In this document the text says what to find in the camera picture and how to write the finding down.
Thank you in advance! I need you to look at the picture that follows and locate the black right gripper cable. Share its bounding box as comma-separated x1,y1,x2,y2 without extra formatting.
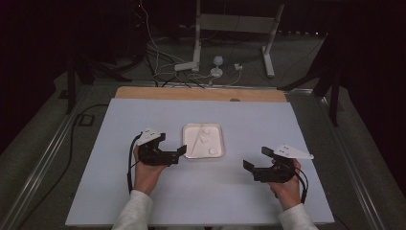
292,165,310,205

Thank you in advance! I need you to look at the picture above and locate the white power strip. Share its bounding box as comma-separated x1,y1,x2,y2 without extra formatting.
173,61,199,72

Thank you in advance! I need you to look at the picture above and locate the black square floor plate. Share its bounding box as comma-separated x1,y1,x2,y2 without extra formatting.
78,113,96,127

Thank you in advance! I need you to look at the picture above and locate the person's right hand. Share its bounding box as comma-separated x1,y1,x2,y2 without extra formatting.
269,158,303,212

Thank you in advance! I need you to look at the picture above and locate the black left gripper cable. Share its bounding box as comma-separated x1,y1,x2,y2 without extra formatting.
126,132,144,195

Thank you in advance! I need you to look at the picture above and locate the white square tray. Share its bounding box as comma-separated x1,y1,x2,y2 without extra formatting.
181,123,226,160

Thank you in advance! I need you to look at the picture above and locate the black floor cable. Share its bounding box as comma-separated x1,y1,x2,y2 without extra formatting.
17,103,110,230

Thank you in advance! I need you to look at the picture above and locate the metal floor rail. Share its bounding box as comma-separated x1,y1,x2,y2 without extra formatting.
0,84,94,230
317,95,388,230

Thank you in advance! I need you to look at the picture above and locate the white metal stand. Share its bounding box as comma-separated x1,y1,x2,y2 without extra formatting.
192,0,285,79

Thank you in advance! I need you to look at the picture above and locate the round white webcam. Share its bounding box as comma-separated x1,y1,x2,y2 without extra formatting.
210,56,225,79

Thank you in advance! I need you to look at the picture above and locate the white cable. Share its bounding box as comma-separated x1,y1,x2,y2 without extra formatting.
139,0,186,76

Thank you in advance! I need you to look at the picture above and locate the black tripod stand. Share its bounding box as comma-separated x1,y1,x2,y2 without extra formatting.
64,52,133,116
277,33,342,127

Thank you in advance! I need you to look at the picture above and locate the bundle of black cables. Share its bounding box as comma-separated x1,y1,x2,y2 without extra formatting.
144,46,207,89

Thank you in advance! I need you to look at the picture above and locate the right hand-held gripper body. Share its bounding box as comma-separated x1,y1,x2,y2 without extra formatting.
252,144,315,184

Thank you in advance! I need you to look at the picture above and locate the pale blue table board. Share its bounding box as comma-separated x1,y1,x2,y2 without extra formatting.
64,98,335,227

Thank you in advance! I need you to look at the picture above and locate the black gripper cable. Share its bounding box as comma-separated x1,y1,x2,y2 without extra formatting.
126,132,144,195
292,165,310,205

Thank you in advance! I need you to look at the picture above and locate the person's left hand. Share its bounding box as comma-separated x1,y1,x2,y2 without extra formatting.
132,146,168,196

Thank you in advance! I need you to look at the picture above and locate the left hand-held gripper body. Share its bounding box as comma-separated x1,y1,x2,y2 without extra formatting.
136,126,180,167

